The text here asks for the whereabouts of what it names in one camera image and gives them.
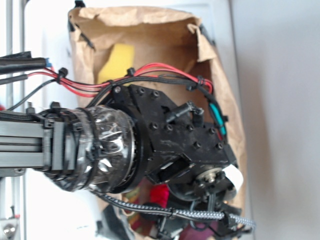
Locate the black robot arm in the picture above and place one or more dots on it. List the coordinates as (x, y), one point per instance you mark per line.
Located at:
(78, 149)

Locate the aluminium frame rail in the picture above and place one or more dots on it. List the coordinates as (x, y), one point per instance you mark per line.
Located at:
(11, 188)

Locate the red paper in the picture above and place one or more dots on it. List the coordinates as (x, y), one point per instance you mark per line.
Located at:
(159, 194)

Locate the brown paper bag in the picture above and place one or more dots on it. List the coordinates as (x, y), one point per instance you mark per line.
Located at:
(171, 55)

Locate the silver corner bracket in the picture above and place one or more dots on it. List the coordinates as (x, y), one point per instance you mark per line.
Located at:
(10, 228)

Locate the yellow sponge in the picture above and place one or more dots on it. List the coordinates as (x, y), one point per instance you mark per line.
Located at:
(121, 58)

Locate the red yellow green rope toy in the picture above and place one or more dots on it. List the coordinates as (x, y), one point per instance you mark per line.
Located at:
(134, 218)

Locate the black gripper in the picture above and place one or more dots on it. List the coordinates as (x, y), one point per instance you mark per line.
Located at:
(176, 147)

